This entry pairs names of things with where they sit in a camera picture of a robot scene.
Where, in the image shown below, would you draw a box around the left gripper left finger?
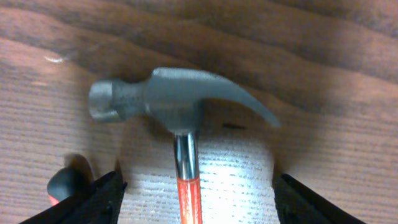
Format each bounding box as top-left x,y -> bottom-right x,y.
21,171 -> 127,224

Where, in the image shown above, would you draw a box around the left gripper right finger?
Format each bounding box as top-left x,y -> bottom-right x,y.
272,174 -> 365,224

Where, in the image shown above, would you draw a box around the red black pliers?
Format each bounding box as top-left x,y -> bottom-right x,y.
47,167 -> 86,206

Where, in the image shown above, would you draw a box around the steel claw hammer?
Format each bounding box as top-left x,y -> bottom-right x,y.
88,67 -> 280,224

